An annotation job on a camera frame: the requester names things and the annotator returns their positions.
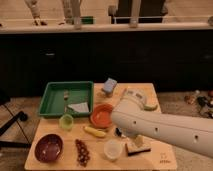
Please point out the black chair base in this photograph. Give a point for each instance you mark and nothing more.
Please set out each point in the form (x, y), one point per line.
(20, 116)

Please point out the white small bowl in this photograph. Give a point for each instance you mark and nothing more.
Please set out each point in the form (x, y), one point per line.
(112, 149)

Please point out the orange bowl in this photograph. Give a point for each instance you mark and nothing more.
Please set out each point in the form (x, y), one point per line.
(101, 116)

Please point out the brown sponge block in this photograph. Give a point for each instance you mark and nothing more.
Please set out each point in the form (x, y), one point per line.
(136, 146)

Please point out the dark red bowl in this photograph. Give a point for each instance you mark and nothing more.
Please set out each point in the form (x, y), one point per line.
(48, 148)

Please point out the small fork in tray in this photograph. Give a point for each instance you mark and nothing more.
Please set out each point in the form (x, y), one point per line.
(66, 96)

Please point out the dark red grape bunch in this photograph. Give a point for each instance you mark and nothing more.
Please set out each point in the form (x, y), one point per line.
(83, 153)

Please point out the small green cup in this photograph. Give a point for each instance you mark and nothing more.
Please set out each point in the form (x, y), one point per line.
(66, 122)

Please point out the green plastic tray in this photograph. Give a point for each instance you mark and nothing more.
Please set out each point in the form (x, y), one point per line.
(52, 103)

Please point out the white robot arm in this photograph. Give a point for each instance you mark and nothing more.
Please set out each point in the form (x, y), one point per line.
(190, 133)

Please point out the green cucumber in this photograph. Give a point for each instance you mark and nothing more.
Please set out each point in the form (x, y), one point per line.
(150, 108)

